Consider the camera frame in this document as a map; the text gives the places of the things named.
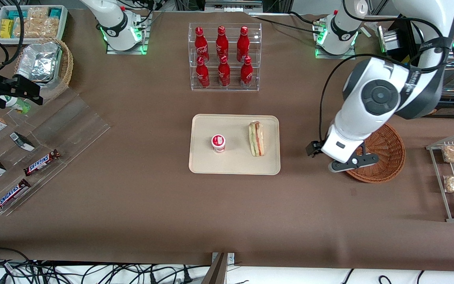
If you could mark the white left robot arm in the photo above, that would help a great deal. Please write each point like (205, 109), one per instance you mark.
(353, 122)

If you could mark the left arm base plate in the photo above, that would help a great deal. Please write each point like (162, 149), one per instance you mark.
(335, 56)

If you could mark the clear acrylic bottle rack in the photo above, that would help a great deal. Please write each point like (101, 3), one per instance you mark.
(225, 89)

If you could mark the beige plastic tray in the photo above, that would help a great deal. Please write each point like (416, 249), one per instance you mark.
(235, 165)

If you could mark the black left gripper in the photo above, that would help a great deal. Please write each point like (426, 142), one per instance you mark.
(312, 148)

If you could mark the triangle sandwich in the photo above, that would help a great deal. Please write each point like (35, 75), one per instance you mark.
(256, 139)

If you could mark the brown table cover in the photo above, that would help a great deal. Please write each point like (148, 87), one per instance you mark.
(132, 221)

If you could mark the white plastic bin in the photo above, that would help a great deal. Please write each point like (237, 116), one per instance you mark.
(63, 23)

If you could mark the tan wicker basket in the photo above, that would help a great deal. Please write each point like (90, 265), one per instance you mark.
(67, 67)

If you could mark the small white plastic piece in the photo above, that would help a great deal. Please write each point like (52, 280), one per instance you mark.
(367, 32)

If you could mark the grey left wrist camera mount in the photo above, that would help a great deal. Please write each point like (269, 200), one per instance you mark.
(349, 165)

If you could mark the teal snack packet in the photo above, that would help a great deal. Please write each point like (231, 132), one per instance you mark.
(16, 14)
(55, 13)

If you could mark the clear acrylic display stand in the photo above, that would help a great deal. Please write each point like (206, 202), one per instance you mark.
(73, 126)

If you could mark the yellow snack packet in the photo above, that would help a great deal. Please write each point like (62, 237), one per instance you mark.
(6, 28)

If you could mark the red white yogurt cup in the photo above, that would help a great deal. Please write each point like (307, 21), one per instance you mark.
(218, 143)

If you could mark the silver metal box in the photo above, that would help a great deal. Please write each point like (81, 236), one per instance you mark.
(388, 41)

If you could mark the snickers chocolate bar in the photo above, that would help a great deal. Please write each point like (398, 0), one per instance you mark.
(11, 195)
(41, 162)

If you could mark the green white small bottle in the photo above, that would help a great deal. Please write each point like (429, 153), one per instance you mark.
(18, 104)

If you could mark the clear cracker snack bag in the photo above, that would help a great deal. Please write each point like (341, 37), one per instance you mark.
(38, 29)
(38, 14)

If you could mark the red cola bottle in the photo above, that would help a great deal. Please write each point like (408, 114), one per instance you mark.
(224, 75)
(200, 41)
(246, 75)
(222, 39)
(202, 75)
(243, 41)

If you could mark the metal bracket post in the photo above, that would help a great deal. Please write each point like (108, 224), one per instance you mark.
(217, 272)

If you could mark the aluminium foil tray stack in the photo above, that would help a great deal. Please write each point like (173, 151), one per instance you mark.
(38, 63)

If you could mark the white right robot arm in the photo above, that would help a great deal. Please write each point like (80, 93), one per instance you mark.
(112, 19)

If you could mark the brown round wicker basket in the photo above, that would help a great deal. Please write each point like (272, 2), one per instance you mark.
(388, 157)

